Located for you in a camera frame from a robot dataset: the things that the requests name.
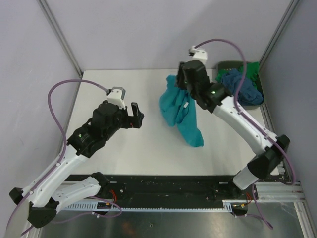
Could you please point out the right aluminium corner post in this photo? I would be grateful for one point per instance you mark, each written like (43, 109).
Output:
(279, 30)

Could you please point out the grey plastic bin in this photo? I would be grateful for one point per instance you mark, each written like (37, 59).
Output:
(230, 74)

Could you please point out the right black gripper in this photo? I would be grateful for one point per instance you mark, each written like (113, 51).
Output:
(180, 76)

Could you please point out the green t-shirt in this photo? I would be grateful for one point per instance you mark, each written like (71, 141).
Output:
(251, 71)

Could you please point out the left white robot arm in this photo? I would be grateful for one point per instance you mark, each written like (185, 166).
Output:
(43, 196)

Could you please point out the aluminium corner post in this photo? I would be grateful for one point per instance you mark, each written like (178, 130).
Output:
(51, 19)
(279, 30)

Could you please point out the dark blue t-shirt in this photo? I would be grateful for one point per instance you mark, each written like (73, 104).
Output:
(248, 95)

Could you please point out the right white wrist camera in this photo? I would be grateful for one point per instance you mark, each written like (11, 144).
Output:
(198, 54)

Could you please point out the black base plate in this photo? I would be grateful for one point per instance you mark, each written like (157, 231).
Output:
(173, 192)

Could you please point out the left aluminium corner post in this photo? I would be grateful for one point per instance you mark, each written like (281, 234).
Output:
(51, 19)

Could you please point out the teal t-shirt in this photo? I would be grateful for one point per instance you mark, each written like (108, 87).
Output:
(179, 109)

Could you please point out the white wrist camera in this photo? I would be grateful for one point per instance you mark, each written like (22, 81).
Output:
(198, 54)
(116, 96)

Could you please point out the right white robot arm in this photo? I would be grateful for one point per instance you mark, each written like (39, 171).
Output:
(269, 149)

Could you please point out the aluminium frame rail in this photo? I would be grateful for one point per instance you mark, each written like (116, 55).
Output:
(279, 192)

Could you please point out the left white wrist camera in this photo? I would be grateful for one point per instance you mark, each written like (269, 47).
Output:
(116, 96)

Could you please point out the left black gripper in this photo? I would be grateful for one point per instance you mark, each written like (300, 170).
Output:
(137, 116)

